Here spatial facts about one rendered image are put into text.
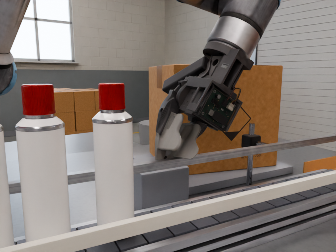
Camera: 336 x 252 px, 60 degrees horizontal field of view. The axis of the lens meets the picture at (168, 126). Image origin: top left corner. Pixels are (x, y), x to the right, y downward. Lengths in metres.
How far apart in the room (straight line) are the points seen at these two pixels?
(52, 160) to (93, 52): 6.03
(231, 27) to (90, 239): 0.35
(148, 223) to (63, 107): 3.43
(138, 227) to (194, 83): 0.22
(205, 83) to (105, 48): 6.08
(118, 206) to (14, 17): 0.55
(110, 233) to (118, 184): 0.06
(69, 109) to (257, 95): 3.20
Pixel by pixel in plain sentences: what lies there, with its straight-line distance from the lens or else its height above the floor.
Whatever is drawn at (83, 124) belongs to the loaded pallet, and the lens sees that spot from 3.89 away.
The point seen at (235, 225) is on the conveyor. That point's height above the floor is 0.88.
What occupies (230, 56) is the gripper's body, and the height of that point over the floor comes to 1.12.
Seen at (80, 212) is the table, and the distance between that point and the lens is 0.62.
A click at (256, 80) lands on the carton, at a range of 0.78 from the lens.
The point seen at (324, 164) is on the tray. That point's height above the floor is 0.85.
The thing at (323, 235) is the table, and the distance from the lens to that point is 0.58.
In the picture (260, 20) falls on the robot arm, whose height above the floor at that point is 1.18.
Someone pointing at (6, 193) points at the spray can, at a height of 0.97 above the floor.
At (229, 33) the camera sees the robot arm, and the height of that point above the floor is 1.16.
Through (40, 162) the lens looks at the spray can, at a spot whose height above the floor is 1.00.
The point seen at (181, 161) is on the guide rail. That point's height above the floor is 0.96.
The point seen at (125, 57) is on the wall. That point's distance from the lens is 6.67.
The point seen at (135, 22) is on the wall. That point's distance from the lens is 6.89.
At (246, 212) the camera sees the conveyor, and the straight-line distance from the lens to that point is 0.50.
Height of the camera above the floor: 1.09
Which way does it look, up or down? 10 degrees down
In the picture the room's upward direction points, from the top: straight up
